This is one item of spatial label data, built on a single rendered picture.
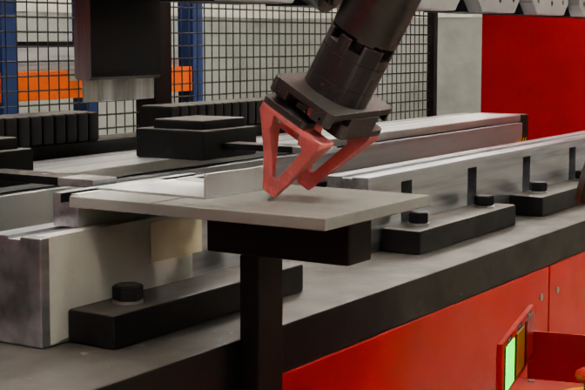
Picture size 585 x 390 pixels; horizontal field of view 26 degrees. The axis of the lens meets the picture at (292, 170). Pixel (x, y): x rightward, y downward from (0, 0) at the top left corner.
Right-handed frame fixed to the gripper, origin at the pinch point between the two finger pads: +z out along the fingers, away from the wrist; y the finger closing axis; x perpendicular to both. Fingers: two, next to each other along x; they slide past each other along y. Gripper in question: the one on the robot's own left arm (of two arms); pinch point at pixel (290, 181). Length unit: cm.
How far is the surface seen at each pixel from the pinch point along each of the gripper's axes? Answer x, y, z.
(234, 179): -4.6, 0.8, 2.8
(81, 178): -19.1, 1.7, 12.2
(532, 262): 5, -65, 18
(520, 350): 17.7, -31.0, 13.6
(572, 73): -48, -215, 27
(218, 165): -33, -46, 25
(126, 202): -8.4, 9.3, 6.6
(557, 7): -21, -100, -6
